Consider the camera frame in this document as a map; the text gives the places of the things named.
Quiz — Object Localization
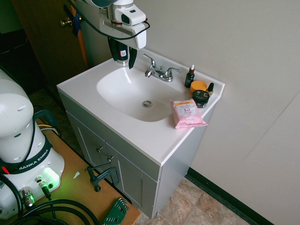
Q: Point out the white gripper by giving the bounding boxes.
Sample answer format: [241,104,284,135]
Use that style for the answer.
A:
[98,8,147,70]

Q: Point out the black sanitizer pump bottle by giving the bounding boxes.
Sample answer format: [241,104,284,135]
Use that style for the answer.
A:
[116,41,129,68]

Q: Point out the blue tape strip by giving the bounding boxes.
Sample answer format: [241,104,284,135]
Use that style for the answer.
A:
[63,4,83,37]

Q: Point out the brass door knob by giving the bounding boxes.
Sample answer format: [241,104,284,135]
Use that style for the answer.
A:
[60,16,73,29]

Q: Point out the dark dropper bottle white bulb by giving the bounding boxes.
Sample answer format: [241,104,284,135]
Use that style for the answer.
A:
[184,65,195,89]

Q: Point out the brown wooden door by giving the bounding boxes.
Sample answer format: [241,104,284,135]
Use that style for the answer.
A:
[11,0,89,88]

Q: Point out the orange cream jar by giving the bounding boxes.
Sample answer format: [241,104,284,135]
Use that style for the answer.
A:
[190,80,207,94]

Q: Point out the white vanity sink cabinet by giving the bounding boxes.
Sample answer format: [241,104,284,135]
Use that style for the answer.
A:
[56,48,225,167]

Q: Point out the pink wipes pack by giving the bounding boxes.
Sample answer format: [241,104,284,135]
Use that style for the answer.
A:
[170,98,209,130]

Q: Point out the black cream jar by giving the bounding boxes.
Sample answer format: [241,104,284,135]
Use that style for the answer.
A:
[191,90,210,109]

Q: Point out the small bottle black dropper cap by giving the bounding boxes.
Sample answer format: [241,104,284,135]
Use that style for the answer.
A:
[206,82,215,98]

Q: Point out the grey vanity cabinet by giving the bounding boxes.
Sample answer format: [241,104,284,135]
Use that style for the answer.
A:
[58,91,214,220]

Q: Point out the wooden robot table board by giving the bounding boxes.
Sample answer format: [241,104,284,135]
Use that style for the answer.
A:
[35,118,142,225]

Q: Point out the green hex key set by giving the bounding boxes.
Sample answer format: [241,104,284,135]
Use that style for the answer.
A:
[102,197,130,225]

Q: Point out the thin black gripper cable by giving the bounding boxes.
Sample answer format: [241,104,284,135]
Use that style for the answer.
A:
[67,0,151,39]

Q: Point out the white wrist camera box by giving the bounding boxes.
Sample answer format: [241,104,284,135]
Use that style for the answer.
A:
[120,6,147,26]

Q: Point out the chrome two-handle faucet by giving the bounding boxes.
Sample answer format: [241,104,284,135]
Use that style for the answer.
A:
[142,53,182,83]

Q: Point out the yellow cable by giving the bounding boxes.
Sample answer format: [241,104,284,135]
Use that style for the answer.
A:
[37,124,58,133]

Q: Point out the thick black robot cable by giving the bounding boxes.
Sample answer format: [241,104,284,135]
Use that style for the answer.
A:
[0,174,102,225]

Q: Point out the black wall baseboard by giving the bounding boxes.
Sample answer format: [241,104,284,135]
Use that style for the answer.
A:
[185,167,275,225]

